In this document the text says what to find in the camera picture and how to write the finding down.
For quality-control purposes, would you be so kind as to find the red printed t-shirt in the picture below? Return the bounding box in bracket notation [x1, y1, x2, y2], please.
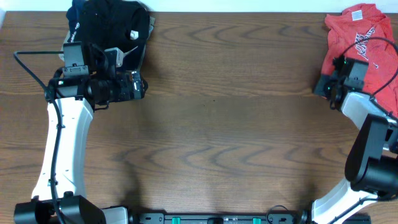
[321, 3, 397, 117]

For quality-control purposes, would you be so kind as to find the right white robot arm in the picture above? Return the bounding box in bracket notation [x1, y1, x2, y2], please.
[297, 55, 397, 223]

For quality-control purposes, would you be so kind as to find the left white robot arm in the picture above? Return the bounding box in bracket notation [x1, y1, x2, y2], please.
[14, 68, 148, 223]

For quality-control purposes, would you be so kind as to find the navy folded shirt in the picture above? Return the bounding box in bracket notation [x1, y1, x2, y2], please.
[65, 0, 147, 72]

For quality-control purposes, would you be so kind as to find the black folded shirt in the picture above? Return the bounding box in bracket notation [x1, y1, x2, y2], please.
[72, 0, 151, 54]

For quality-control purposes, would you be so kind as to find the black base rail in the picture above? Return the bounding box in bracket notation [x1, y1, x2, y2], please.
[131, 212, 302, 224]

